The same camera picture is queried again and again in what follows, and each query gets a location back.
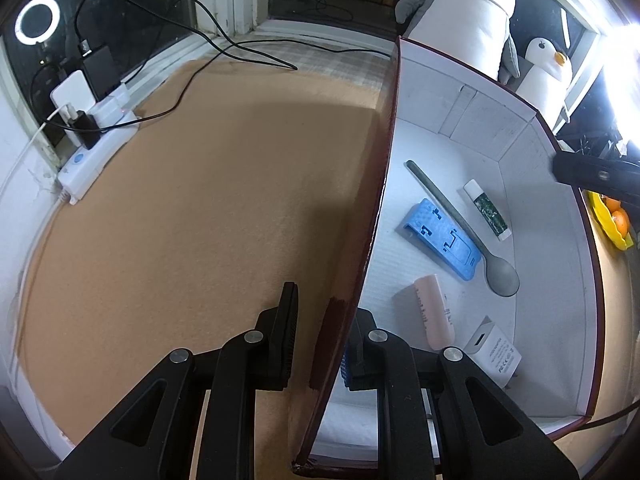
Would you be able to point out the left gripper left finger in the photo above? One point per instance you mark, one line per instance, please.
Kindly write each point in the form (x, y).
(193, 414)

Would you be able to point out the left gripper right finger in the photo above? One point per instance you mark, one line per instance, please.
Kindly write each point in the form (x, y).
(442, 416)

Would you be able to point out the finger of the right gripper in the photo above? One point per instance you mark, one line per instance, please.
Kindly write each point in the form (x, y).
(614, 178)

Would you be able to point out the white usb wall charger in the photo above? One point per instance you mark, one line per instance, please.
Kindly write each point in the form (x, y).
(492, 351)

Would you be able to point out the pink white bottle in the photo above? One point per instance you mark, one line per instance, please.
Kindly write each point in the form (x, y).
(439, 330)

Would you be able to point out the green white tube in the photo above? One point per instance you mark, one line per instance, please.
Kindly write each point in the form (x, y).
(487, 210)

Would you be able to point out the grey metal spoon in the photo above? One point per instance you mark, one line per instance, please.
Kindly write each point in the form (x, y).
(501, 276)

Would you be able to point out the red box white interior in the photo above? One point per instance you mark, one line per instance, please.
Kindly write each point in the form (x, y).
(457, 124)

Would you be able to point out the blue phone stand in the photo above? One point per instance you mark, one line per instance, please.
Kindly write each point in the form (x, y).
(434, 229)

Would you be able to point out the orange top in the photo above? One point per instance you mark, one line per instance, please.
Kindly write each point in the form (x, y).
(612, 205)

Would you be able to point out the orange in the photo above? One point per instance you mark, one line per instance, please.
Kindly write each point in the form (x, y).
(621, 221)
(612, 205)

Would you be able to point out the yellow fruit bowl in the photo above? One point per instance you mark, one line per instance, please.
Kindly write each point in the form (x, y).
(603, 217)

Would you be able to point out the orange front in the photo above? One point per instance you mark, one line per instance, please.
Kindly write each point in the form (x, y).
(621, 221)

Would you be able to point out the small plush penguin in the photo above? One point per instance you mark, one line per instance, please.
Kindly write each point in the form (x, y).
(545, 75)

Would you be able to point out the large plush penguin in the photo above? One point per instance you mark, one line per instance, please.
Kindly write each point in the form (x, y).
(474, 32)

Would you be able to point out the white power strip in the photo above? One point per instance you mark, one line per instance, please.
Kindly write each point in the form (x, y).
(85, 166)

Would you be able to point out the black plug on strip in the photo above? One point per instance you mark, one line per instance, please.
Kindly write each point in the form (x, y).
(85, 128)

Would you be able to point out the white charger on strip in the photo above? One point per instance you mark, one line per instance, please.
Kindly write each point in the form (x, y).
(74, 91)

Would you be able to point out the black power adapter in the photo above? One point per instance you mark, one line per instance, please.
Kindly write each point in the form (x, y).
(101, 72)

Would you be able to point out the ring light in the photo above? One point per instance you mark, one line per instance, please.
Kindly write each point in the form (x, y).
(620, 65)

